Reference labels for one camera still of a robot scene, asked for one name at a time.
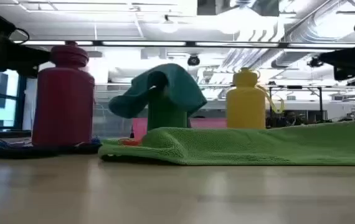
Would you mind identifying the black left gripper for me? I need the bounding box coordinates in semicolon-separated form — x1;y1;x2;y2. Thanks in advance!
0;39;51;78

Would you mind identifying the magenta sports bottle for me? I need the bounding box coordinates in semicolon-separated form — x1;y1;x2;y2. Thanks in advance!
31;41;96;147

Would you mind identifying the black coil wristband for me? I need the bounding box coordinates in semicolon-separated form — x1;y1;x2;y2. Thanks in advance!
0;143;102;159

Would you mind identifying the yellow sports bottle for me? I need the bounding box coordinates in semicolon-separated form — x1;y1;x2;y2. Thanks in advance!
226;67;286;130

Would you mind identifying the lime green microfibre cloth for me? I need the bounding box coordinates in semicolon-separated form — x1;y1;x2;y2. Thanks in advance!
98;119;355;166

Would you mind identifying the orange coil wristband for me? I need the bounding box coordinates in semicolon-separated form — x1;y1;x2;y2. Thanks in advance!
118;138;143;147

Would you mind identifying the green sports bottle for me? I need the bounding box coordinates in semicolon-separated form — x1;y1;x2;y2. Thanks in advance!
147;86;188;130

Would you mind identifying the teal microfibre cloth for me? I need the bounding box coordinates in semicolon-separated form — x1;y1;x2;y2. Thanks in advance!
108;63;208;119

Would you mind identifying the white LED light strip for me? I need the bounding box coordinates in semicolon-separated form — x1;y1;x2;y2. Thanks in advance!
195;41;280;47
14;40;94;46
102;40;187;47
287;42;355;49

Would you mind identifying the black ceiling spotlight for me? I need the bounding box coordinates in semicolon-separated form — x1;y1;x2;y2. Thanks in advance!
307;55;324;68

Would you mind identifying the large clear plastic bin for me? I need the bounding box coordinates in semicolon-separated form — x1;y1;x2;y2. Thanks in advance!
93;82;149;139

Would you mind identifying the pink plastic tray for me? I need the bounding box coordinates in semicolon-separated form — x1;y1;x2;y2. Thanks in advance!
131;117;228;141

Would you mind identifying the black left camera cable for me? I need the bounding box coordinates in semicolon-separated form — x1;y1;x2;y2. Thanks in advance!
9;27;31;45

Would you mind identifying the black background workbench frame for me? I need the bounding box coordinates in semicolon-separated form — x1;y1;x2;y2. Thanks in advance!
95;82;355;123

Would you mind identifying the white ring ceiling lamp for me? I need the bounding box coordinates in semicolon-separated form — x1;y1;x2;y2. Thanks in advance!
158;18;180;34

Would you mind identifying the black overhead camera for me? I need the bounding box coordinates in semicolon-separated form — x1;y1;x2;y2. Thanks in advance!
187;55;201;67

